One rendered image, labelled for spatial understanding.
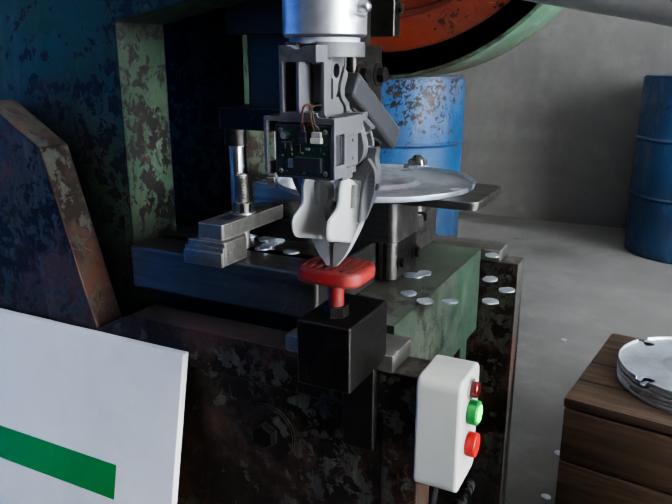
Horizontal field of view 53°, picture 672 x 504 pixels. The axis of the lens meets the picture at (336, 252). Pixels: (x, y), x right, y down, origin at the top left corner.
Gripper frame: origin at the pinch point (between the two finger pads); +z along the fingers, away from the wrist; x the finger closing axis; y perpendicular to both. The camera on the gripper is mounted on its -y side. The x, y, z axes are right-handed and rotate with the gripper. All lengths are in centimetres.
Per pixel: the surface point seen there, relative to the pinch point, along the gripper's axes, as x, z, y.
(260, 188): -25.6, 0.0, -25.5
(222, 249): -20.1, 4.4, -8.1
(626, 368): 25, 38, -72
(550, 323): -7, 77, -190
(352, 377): 3.0, 12.1, 2.3
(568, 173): -29, 48, -363
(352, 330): 3.0, 7.0, 2.4
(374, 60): -11.5, -18.3, -34.7
